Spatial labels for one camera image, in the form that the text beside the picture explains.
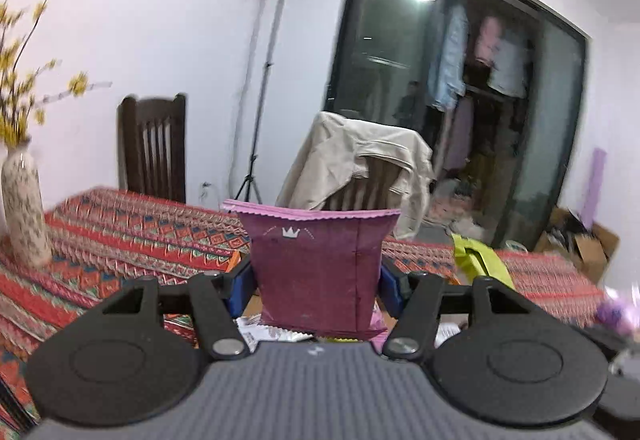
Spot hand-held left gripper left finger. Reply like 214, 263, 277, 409
102, 255, 253, 361

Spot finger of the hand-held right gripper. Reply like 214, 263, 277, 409
582, 320, 640, 365

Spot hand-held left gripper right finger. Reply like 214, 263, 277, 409
377, 260, 538, 363

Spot pink snack packet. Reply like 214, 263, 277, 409
597, 287, 640, 336
220, 199, 403, 341

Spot white snack packet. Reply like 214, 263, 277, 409
435, 323, 463, 348
235, 315, 311, 346

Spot light green snack packet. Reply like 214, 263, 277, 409
451, 233, 516, 293

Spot wooden chair under jacket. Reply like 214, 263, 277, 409
325, 155, 416, 213

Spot brown cardboard boxes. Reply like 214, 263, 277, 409
535, 205, 621, 286

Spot beige jacket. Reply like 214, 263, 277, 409
275, 111, 436, 241

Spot hanging pale pink garment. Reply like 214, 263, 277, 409
442, 95, 476, 171

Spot dark wooden chair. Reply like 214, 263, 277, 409
117, 93, 188, 203

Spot black light stand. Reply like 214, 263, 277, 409
232, 0, 293, 206

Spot floral patterned ceramic vase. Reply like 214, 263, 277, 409
0, 140, 53, 271

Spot hanging blue shirt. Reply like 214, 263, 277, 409
427, 5, 471, 111

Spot hanging pale blue garment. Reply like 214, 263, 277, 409
487, 28, 531, 98

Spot hanging clothes rack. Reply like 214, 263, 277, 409
324, 0, 591, 251

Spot yellow flower branches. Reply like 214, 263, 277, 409
0, 0, 113, 148

